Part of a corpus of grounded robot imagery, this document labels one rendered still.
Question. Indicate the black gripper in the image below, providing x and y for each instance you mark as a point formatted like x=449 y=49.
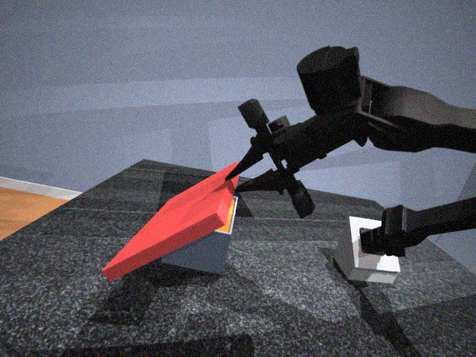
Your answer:
x=299 y=146

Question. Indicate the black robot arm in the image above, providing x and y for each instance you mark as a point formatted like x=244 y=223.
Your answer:
x=399 y=119

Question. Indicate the red lid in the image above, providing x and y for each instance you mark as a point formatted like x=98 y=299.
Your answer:
x=200 y=210

